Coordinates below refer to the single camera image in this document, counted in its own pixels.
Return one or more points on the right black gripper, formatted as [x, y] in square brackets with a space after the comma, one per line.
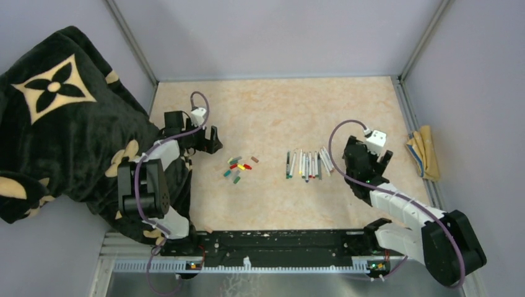
[378, 167]

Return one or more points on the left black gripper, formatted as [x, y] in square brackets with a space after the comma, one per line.
[203, 139]

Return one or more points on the houndstooth patterned pen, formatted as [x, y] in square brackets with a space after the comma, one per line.
[319, 165]

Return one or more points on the red cap white marker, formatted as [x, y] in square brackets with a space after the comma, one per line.
[315, 165]

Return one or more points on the blue tip acrylic marker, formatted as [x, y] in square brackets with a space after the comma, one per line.
[307, 168]

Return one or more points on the green cap white marker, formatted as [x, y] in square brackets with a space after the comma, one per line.
[303, 165]

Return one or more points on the yellow cap white marker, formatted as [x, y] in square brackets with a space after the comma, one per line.
[300, 163]

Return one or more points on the dark green ink pen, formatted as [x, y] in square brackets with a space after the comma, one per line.
[287, 172]

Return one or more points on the red cap green-end marker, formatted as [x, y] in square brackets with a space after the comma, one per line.
[310, 166]

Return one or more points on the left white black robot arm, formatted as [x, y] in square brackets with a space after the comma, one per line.
[142, 185]

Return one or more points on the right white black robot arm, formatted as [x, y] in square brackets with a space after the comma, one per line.
[444, 242]

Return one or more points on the yellow folded cloth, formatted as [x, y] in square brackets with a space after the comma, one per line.
[421, 148]

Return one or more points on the black floral plush blanket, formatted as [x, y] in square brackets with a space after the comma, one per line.
[67, 123]

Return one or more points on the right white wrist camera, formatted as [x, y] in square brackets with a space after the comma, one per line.
[375, 141]

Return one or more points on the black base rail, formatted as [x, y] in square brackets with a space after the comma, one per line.
[347, 250]

